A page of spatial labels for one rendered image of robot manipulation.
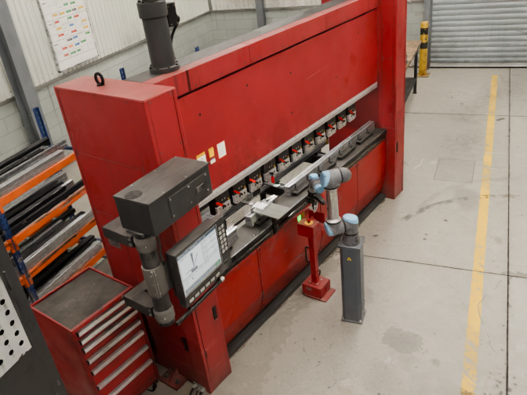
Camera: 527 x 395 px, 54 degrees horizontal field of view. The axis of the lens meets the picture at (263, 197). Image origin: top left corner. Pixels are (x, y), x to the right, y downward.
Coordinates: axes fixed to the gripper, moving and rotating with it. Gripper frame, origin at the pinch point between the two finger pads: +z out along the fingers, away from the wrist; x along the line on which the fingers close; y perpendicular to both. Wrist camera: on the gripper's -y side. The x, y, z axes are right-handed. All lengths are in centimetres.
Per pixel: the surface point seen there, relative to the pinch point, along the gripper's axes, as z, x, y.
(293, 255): 46, 12, 15
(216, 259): -55, 145, -16
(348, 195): 37, -91, 12
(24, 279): 32, 171, 177
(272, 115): -82, 5, 38
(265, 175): -38, 24, 34
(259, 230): -2, 49, 23
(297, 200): -1.4, -5.5, 21.0
